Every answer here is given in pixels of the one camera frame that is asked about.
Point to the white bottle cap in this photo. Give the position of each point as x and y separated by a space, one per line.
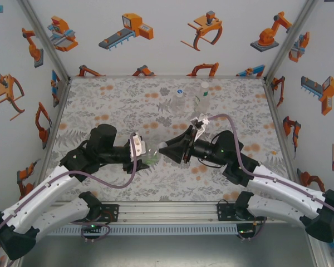
205 85
162 145

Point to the wide aluminium frame rail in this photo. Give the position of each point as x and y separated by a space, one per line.
167 212

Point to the translucent bottle dark green label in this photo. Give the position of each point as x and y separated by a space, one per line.
203 101

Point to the small circuit board green LED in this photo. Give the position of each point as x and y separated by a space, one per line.
92 226
243 231

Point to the aluminium table side rail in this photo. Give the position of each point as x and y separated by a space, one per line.
276 111
59 111

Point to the clear unlabelled plastic bottle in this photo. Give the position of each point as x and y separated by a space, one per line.
179 105

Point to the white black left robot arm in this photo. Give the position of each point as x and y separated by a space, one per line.
41 194

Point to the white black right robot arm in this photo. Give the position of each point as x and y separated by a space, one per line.
281 186

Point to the aluminium frame post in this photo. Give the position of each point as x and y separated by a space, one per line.
290 41
320 256
19 262
44 41

